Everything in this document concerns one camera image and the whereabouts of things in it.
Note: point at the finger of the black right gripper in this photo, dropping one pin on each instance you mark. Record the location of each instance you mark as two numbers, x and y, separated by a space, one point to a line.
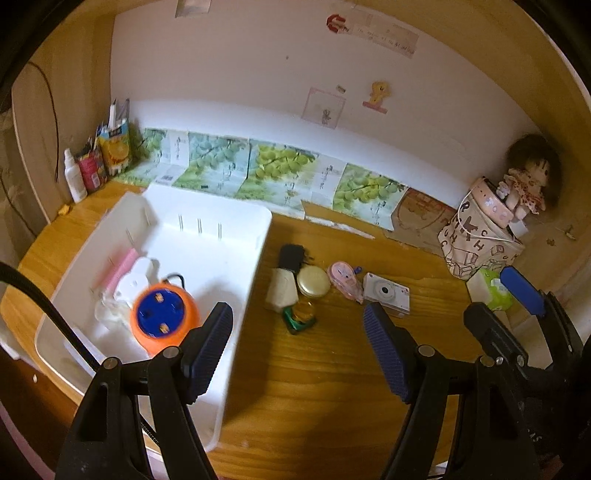
559 332
494 337

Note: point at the clear plastic cup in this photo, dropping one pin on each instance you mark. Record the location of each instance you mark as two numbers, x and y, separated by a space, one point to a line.
112 314

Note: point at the white toy digital camera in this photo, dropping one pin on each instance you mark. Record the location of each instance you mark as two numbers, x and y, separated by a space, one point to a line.
389 294

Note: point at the orange round toy with carabiner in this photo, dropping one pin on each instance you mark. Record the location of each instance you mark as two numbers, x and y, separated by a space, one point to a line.
163 314

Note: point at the white plastic scoop holder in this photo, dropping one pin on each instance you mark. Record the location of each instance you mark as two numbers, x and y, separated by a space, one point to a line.
135 281

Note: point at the pink hair roller clip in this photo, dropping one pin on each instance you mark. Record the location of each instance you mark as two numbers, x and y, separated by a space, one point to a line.
115 272

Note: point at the green bottle with gold cap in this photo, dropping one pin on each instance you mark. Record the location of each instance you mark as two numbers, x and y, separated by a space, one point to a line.
299 317

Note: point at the green tissue pack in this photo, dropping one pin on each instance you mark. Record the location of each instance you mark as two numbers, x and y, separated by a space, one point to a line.
485 286

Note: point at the patterned fabric storage bag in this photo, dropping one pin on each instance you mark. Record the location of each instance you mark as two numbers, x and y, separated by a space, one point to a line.
472 239

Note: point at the brown haired doll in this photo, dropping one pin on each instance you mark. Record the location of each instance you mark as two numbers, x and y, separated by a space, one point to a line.
533 181

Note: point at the brown cardboard with red drawing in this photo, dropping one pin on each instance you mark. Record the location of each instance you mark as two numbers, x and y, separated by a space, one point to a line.
417 221

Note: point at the pink floss pick container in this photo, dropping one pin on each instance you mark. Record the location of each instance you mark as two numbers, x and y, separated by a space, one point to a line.
343 277

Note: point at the gold oval compact case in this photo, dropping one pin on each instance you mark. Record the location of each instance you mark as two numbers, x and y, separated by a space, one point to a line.
313 282

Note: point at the cream white box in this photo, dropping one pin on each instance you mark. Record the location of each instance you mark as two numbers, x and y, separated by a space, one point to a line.
282 292

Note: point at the black charger plug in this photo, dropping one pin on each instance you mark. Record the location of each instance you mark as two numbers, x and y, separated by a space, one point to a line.
291 257

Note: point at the white spray bottle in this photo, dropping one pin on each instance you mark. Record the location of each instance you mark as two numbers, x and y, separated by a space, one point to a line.
73 177

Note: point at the green grape cardboard panel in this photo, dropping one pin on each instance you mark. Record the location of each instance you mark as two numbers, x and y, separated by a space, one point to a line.
281 177

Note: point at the red pink can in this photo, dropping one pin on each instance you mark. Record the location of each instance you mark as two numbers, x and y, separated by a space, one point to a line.
93 171

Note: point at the yellow duck wall sticker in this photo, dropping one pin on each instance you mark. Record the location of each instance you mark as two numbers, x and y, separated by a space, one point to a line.
379 93

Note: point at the pink framed wall picture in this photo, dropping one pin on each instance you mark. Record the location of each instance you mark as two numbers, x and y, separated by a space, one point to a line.
323 108

